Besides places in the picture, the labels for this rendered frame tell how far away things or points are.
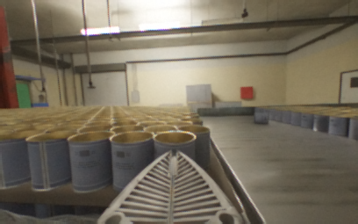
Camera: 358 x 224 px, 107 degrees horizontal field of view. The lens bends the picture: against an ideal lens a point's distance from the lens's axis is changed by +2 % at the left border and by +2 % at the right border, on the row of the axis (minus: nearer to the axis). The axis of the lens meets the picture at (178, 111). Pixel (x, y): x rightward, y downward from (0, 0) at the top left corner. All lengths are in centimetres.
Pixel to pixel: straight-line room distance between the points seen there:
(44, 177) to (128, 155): 14
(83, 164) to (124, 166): 6
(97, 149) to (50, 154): 7
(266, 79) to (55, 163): 1067
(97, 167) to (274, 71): 1096
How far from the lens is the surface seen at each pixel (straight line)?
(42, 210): 33
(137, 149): 21
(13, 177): 35
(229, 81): 978
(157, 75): 963
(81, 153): 25
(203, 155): 27
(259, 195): 31
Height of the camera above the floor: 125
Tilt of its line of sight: 5 degrees down
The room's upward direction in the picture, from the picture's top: 2 degrees counter-clockwise
